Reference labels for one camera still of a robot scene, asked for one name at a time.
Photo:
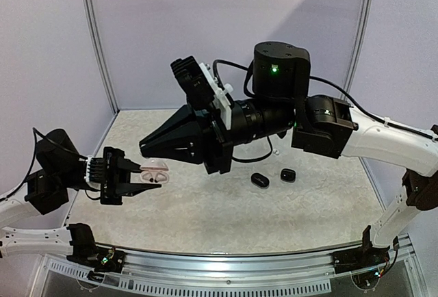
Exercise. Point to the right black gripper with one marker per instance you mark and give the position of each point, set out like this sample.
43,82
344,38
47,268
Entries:
215,139

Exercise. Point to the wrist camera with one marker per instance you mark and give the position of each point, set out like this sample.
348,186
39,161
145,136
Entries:
96,170
202,89

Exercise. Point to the black charging case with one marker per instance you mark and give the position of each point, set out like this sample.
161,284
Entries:
260,180
288,175

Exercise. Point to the left aluminium corner post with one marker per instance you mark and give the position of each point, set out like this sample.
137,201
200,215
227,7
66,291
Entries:
100,56

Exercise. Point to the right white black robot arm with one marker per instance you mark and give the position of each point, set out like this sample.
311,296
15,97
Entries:
278,102

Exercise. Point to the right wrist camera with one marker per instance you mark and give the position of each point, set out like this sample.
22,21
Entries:
202,89

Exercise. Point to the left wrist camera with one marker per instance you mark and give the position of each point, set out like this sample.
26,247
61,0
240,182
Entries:
96,170

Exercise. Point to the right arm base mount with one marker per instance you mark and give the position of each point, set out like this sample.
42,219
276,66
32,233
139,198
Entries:
365,256

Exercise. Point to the aluminium front rail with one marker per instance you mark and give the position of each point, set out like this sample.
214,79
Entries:
307,273

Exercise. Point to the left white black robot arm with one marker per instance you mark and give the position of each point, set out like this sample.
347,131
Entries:
63,168

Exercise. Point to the right aluminium corner post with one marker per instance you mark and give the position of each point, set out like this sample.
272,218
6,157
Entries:
364,14

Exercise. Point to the pinkish white round case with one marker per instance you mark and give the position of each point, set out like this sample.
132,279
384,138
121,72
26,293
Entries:
154,171

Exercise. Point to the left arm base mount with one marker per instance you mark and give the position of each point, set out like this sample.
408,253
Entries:
87,253

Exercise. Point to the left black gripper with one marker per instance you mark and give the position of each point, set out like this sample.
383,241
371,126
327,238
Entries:
115,177

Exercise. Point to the aluminium corner post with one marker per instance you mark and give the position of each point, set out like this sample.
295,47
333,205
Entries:
100,56
364,14

